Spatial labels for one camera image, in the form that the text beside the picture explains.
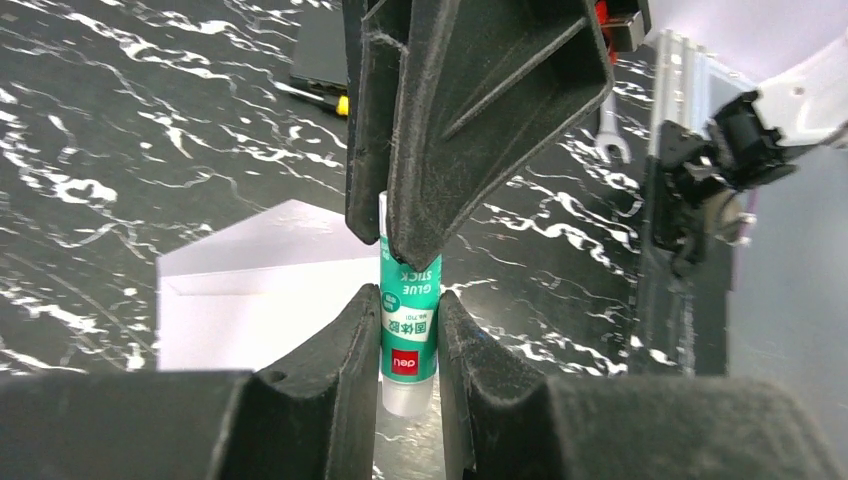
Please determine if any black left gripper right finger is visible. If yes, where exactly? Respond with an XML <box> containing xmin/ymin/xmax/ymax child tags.
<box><xmin>438</xmin><ymin>292</ymin><xmax>845</xmax><ymax>479</ymax></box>

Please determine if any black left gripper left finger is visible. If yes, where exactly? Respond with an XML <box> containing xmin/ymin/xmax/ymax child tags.
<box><xmin>1</xmin><ymin>284</ymin><xmax>380</xmax><ymax>479</ymax></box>

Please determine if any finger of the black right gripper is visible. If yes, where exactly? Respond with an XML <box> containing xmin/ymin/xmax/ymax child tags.
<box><xmin>342</xmin><ymin>1</ymin><xmax>401</xmax><ymax>245</ymax></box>
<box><xmin>387</xmin><ymin>1</ymin><xmax>612</xmax><ymax>270</ymax></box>

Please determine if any green white glue stick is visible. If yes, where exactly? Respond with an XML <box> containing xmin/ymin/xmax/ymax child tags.
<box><xmin>378</xmin><ymin>192</ymin><xmax>442</xmax><ymax>417</ymax></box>

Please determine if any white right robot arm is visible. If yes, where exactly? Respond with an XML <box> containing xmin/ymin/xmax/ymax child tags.
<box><xmin>342</xmin><ymin>1</ymin><xmax>847</xmax><ymax>282</ymax></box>

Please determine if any black flat box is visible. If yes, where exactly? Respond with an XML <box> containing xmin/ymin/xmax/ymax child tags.
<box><xmin>290</xmin><ymin>6</ymin><xmax>348</xmax><ymax>95</ymax></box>

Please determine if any silver open-end wrench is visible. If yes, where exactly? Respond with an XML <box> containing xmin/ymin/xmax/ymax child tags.
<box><xmin>595</xmin><ymin>91</ymin><xmax>631</xmax><ymax>164</ymax></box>

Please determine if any yellow handled screwdriver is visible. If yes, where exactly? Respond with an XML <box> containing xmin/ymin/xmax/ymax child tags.
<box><xmin>273</xmin><ymin>81</ymin><xmax>350</xmax><ymax>117</ymax></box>

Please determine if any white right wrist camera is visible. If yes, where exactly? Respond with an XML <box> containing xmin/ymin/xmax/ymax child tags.
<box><xmin>594</xmin><ymin>0</ymin><xmax>652</xmax><ymax>55</ymax></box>

